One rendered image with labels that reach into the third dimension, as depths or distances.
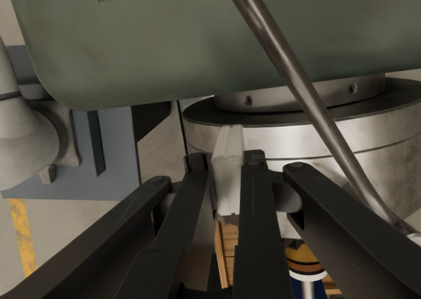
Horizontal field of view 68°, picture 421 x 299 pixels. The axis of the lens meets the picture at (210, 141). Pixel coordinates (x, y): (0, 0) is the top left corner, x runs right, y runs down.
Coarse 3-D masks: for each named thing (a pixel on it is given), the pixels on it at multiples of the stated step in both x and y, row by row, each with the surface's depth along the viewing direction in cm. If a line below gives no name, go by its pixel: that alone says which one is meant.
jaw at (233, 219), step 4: (228, 216) 37; (232, 216) 36; (236, 216) 36; (228, 220) 37; (232, 220) 36; (236, 220) 36; (236, 224) 36; (284, 240) 40; (288, 240) 41; (292, 240) 42; (296, 240) 43; (300, 240) 44; (284, 244) 40; (288, 244) 41; (292, 244) 43; (296, 244) 43; (300, 244) 44; (292, 248) 43; (296, 248) 43
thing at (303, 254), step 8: (288, 248) 46; (304, 248) 45; (288, 256) 47; (296, 256) 46; (304, 256) 45; (312, 256) 45; (288, 264) 48; (296, 264) 47; (304, 264) 47; (312, 264) 46; (320, 264) 46; (296, 272) 47; (304, 272) 47; (312, 272) 47; (320, 272) 47
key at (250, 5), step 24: (240, 0) 15; (264, 24) 15; (264, 48) 16; (288, 48) 16; (288, 72) 17; (312, 96) 18; (312, 120) 19; (336, 144) 19; (360, 168) 21; (360, 192) 22; (384, 216) 23
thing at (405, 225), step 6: (348, 192) 30; (354, 192) 29; (396, 216) 24; (402, 222) 23; (396, 228) 23; (402, 228) 22; (408, 228) 22; (414, 228) 22; (408, 234) 22; (414, 234) 22; (420, 234) 22; (414, 240) 22; (420, 240) 22; (420, 246) 22
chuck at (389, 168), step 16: (400, 144) 30; (416, 144) 31; (272, 160) 30; (288, 160) 30; (304, 160) 29; (320, 160) 29; (368, 160) 29; (384, 160) 30; (400, 160) 30; (416, 160) 32; (336, 176) 29; (368, 176) 30; (384, 176) 30; (400, 176) 31; (416, 176) 32; (384, 192) 30; (400, 192) 31; (416, 192) 33; (400, 208) 32; (416, 208) 33; (288, 224) 32
